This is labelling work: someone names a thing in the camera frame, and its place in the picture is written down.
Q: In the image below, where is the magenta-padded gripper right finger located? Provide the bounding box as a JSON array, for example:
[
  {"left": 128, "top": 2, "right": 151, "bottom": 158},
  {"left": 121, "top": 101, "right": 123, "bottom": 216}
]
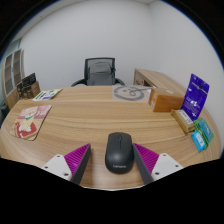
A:
[{"left": 131, "top": 143, "right": 184, "bottom": 185}]

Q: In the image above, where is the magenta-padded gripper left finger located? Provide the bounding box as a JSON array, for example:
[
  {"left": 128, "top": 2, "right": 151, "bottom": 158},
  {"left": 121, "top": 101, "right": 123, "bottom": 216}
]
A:
[{"left": 41, "top": 143, "right": 92, "bottom": 185}]

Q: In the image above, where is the black computer mouse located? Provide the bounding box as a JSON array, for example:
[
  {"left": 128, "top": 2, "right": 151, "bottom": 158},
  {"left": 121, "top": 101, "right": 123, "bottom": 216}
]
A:
[{"left": 104, "top": 131, "right": 136, "bottom": 175}]

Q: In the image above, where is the cartoon dog print mouse pad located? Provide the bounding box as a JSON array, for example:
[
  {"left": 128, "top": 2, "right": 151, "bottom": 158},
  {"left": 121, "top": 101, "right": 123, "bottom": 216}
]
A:
[{"left": 9, "top": 104, "right": 53, "bottom": 142}]

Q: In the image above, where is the tan snack packet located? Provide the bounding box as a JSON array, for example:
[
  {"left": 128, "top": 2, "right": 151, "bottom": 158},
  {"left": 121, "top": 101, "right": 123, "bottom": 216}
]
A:
[{"left": 171, "top": 108, "right": 197, "bottom": 134}]

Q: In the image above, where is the small blue packet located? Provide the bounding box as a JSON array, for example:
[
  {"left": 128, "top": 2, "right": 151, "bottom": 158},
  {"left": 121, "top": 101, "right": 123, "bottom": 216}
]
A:
[{"left": 191, "top": 130, "right": 206, "bottom": 153}]

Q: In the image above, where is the orange-brown cardboard box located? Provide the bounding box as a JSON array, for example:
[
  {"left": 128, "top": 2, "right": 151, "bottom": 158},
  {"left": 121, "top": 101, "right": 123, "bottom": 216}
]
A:
[{"left": 148, "top": 87, "right": 185, "bottom": 113}]

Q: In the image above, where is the green packet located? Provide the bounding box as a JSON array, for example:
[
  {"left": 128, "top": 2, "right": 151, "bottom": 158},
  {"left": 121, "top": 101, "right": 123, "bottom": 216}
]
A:
[{"left": 193, "top": 117, "right": 215, "bottom": 149}]

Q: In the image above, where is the white sticker sheet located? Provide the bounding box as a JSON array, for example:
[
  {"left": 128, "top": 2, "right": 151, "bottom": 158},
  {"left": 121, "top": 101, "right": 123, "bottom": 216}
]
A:
[{"left": 32, "top": 87, "right": 64, "bottom": 102}]

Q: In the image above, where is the purple standing pouch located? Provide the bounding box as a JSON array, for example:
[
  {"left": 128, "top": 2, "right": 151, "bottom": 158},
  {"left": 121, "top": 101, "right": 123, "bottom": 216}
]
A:
[{"left": 180, "top": 73, "right": 211, "bottom": 122}]

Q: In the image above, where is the wooden side desk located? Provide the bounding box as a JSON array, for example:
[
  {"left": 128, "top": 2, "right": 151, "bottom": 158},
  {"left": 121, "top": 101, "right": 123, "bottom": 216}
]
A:
[{"left": 133, "top": 68, "right": 188, "bottom": 98}]

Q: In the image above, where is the brown printed cardboard box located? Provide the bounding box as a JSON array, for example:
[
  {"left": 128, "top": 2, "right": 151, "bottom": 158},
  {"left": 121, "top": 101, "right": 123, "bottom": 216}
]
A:
[{"left": 21, "top": 80, "right": 42, "bottom": 99}]

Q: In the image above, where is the grey backpack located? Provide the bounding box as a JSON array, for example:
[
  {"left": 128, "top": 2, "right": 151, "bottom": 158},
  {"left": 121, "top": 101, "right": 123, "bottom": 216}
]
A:
[{"left": 87, "top": 61, "right": 116, "bottom": 87}]

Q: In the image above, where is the small brown printed box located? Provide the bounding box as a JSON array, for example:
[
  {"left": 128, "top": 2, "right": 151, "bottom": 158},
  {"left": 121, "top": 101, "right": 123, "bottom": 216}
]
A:
[{"left": 15, "top": 80, "right": 24, "bottom": 100}]

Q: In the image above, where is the black mesh office chair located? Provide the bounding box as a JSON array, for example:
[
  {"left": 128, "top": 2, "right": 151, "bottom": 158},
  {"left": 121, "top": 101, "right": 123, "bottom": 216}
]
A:
[{"left": 70, "top": 57, "right": 126, "bottom": 88}]

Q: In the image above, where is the wooden shelf unit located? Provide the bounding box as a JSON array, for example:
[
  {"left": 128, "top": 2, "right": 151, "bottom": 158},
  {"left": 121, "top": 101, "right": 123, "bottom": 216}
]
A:
[{"left": 1, "top": 48, "right": 26, "bottom": 109}]

